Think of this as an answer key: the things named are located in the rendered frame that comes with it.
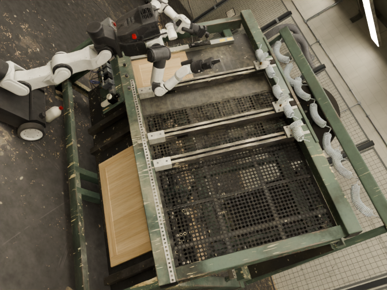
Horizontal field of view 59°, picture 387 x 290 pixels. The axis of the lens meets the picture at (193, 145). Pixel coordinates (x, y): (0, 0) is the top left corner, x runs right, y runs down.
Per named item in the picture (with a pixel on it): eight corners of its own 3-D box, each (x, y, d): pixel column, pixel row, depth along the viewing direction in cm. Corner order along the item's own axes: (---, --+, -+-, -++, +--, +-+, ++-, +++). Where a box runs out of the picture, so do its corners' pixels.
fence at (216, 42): (131, 58, 310) (129, 55, 306) (232, 39, 320) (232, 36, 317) (131, 62, 307) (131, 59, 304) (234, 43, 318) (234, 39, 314)
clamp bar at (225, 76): (138, 92, 289) (133, 72, 269) (272, 65, 303) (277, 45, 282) (140, 101, 284) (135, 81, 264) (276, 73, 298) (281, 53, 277)
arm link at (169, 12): (173, 22, 297) (157, 6, 297) (179, 12, 291) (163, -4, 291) (168, 23, 288) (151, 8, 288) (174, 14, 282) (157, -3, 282)
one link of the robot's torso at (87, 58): (48, 71, 249) (106, 47, 244) (47, 54, 258) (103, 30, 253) (60, 83, 262) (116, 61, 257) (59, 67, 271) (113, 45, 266)
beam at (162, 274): (115, 46, 326) (112, 37, 316) (128, 44, 327) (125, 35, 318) (160, 289, 216) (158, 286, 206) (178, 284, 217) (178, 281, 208)
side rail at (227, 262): (175, 271, 221) (175, 267, 212) (334, 229, 234) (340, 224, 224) (178, 283, 217) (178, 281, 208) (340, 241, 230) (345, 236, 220)
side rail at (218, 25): (128, 44, 327) (125, 35, 318) (238, 24, 339) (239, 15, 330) (128, 49, 324) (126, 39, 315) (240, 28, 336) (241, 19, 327)
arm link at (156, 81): (148, 95, 259) (152, 69, 244) (149, 85, 269) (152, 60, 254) (163, 97, 261) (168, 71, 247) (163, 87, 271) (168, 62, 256)
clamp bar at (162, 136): (147, 136, 267) (143, 118, 246) (291, 105, 280) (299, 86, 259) (150, 147, 262) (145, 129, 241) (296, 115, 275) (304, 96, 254)
